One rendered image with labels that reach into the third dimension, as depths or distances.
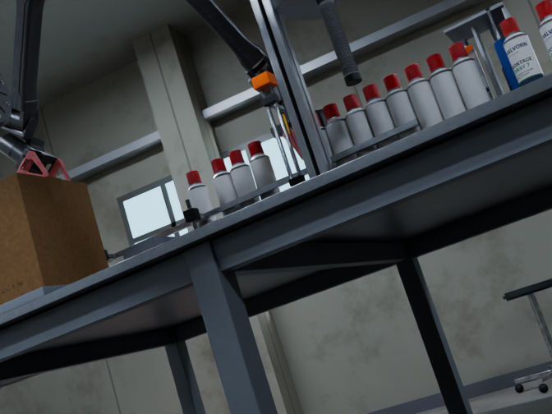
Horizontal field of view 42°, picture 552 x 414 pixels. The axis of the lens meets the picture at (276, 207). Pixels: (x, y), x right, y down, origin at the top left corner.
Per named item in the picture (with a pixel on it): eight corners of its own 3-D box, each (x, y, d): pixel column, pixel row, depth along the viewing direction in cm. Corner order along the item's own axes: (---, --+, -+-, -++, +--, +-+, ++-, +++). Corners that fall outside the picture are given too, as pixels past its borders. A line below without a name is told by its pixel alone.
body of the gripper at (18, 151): (55, 157, 192) (36, 144, 195) (30, 150, 183) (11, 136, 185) (43, 178, 193) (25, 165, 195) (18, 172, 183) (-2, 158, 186)
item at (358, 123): (392, 175, 163) (363, 94, 167) (384, 173, 159) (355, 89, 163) (372, 183, 166) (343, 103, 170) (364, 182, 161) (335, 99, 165)
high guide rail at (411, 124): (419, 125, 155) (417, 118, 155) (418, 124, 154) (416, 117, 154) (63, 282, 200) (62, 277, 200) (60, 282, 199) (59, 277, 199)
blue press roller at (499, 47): (537, 108, 153) (509, 39, 156) (535, 105, 150) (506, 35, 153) (522, 114, 154) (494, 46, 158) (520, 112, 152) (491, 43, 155)
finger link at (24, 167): (66, 168, 185) (41, 151, 188) (48, 163, 178) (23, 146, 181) (53, 191, 185) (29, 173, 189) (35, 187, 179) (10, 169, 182)
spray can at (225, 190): (254, 232, 179) (230, 157, 183) (243, 232, 174) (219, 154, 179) (236, 240, 181) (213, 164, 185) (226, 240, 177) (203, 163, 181)
